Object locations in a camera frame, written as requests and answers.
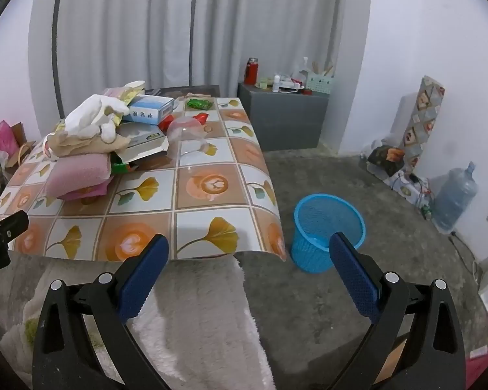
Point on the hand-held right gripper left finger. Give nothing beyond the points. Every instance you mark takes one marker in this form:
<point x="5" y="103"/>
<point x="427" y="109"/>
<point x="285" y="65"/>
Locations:
<point x="146" y="276"/>

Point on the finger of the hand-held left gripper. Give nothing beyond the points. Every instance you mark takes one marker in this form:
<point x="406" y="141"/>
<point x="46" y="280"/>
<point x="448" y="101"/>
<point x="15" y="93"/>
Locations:
<point x="8" y="227"/>

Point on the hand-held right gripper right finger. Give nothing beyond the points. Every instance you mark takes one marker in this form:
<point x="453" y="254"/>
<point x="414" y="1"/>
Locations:
<point x="353" y="280"/>

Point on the blue mesh wastebasket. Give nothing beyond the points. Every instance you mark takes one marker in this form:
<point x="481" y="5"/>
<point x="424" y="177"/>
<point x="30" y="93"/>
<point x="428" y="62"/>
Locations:
<point x="309" y="243"/>

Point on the pink knit sponge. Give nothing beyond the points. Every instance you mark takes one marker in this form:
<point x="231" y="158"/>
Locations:
<point x="77" y="172"/>

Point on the white fluffy blanket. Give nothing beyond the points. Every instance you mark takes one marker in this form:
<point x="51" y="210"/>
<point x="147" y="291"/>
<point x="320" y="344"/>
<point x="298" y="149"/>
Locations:
<point x="199" y="325"/>

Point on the pink plastic bag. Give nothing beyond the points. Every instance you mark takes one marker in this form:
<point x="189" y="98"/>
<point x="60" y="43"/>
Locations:
<point x="0" y="140"/>

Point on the brown paper bag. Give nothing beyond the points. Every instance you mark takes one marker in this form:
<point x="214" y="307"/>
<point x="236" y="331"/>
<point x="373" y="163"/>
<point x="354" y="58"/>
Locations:
<point x="19" y="131"/>

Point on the beige cloth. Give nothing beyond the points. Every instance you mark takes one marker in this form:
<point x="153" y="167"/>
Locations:
<point x="81" y="146"/>

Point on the large water jug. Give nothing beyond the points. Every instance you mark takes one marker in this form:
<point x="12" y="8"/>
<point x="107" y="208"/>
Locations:
<point x="455" y="199"/>

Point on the white cloth glove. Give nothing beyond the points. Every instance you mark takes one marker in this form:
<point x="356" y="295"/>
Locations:
<point x="89" y="109"/>

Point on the clear plastic cup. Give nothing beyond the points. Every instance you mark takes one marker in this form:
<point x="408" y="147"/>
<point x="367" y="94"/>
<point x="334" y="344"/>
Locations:
<point x="187" y="128"/>

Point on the blue white carton box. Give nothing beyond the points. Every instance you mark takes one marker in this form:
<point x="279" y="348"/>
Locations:
<point x="148" y="109"/>

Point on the red snack packet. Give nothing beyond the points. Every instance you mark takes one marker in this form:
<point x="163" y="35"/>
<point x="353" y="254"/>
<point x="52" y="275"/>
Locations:
<point x="202" y="118"/>

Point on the grey cabinet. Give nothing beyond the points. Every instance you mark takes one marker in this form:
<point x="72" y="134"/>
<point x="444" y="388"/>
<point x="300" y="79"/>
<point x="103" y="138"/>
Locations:
<point x="284" y="118"/>

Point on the green snack packet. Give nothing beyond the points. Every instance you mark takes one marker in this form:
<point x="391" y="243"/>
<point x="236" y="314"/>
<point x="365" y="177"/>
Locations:
<point x="198" y="104"/>

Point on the dark grey board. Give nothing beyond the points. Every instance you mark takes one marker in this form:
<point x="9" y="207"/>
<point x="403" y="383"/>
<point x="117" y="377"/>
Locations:
<point x="175" y="90"/>

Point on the green tissue box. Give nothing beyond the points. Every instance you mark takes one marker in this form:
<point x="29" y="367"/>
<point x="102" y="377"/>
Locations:
<point x="321" y="85"/>

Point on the small white bottle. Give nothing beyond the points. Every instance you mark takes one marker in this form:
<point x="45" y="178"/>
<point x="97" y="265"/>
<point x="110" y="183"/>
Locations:
<point x="277" y="84"/>

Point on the small green box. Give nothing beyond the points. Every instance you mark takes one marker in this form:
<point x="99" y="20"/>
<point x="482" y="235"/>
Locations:
<point x="263" y="83"/>

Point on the red thermos bottle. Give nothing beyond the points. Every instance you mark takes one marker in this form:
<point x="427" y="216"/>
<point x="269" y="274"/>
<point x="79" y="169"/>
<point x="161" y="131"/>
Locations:
<point x="251" y="72"/>

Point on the grey curtain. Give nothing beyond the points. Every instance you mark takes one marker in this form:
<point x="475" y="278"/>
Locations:
<point x="227" y="28"/>

